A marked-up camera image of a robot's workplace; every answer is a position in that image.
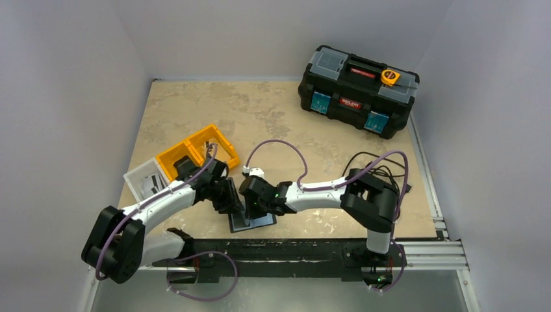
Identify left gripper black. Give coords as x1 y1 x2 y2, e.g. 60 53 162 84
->
208 177 243 213

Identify card with black stripe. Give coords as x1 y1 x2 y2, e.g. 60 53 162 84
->
204 139 224 159

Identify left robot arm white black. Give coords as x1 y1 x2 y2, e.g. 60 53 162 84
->
81 156 244 283

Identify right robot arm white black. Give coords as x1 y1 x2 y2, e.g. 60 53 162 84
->
238 168 400 265

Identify yellow plastic bin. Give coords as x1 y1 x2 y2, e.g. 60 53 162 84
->
155 124 240 181

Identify white plastic bin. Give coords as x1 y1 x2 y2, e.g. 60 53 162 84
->
123 157 170 202

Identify black plastic toolbox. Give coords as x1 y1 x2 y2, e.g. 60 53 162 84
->
298 45 420 140

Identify orange tape measure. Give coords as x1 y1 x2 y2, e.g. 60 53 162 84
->
380 69 401 86

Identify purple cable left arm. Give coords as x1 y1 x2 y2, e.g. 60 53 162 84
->
94 143 239 302

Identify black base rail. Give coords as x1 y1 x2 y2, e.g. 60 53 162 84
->
153 238 407 286

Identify black usb cable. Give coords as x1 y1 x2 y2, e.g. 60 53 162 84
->
341 151 412 192

